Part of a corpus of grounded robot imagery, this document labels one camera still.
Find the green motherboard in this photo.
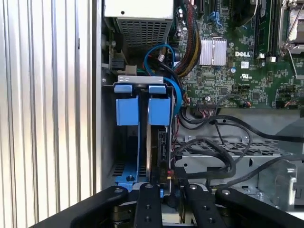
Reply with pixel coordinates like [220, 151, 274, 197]
[167, 0, 304, 110]

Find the black disk wire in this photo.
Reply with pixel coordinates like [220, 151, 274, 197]
[172, 137, 237, 185]

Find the CPU socket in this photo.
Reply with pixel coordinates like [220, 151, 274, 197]
[280, 0, 304, 80]

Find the black multiwire connector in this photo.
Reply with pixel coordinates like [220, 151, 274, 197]
[196, 101, 219, 118]

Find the gray metal drive cage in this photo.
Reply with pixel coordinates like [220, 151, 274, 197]
[174, 108, 304, 212]

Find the silver power supply unit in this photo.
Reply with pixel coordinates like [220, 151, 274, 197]
[104, 0, 175, 52]

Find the silver chipset heat sink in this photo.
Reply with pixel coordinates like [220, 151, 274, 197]
[199, 37, 228, 67]

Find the blue disk carrier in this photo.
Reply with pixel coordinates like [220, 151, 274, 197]
[113, 83, 167, 94]

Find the disk bay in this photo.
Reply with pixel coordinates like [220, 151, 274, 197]
[101, 75, 182, 198]

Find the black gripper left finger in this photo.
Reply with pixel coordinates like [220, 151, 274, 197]
[29, 182, 164, 228]

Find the black open PC case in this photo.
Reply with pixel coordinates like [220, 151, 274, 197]
[91, 0, 304, 228]

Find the blue disk wire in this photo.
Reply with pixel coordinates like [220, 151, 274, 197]
[144, 44, 183, 117]

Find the black RAM slot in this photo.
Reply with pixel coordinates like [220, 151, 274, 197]
[269, 0, 279, 62]
[254, 0, 271, 60]

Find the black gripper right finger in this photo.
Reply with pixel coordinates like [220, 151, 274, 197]
[184, 181, 304, 228]

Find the thick black wire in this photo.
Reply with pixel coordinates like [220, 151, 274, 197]
[180, 115, 304, 143]

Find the braided multicolour cable bundle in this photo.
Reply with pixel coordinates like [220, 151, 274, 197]
[173, 0, 202, 77]

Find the hard disk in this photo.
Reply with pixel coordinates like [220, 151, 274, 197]
[114, 91, 173, 198]

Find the long black wire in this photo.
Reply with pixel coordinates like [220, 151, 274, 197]
[223, 153, 304, 190]

